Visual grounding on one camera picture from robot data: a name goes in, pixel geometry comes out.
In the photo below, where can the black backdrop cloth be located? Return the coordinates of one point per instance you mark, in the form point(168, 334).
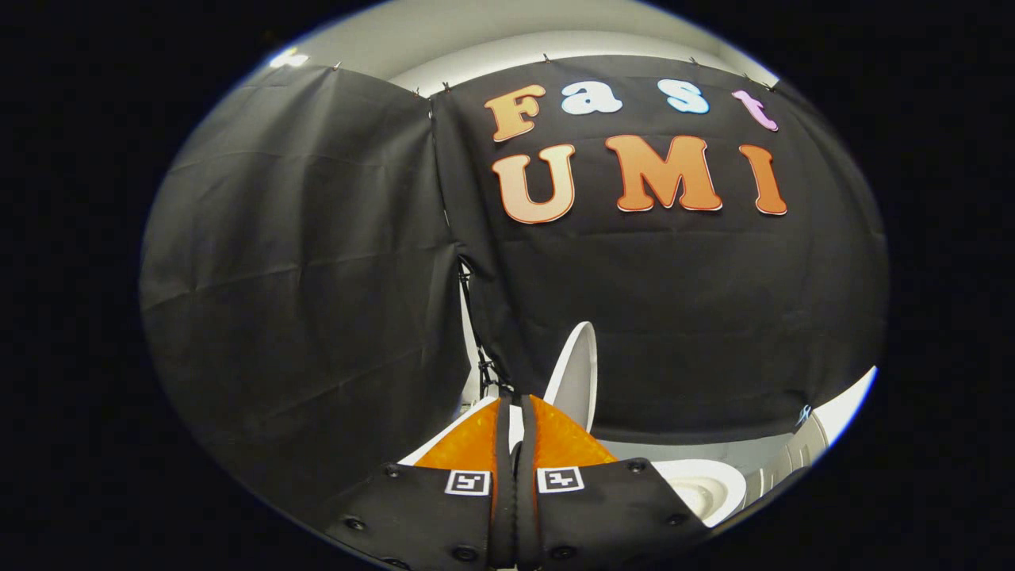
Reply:
point(317, 277)

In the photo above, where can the white drawer cabinet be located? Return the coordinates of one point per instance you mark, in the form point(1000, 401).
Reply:
point(840, 408)

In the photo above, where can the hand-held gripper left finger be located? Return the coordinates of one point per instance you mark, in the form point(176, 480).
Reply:
point(503, 492)

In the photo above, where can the white toilet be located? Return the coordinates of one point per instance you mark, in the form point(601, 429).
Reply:
point(706, 484)

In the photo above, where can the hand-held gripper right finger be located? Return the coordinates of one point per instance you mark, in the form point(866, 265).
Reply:
point(526, 507)

